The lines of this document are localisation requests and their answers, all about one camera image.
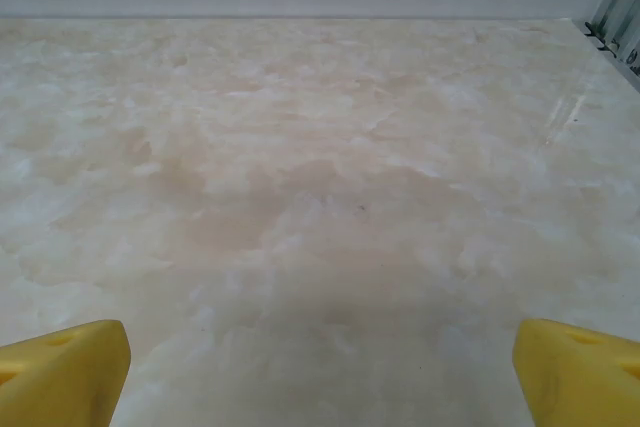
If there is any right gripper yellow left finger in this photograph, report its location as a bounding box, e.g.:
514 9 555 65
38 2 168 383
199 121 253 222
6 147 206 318
0 319 133 427

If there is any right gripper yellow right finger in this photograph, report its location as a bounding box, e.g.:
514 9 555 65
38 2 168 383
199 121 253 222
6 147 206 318
511 317 640 427

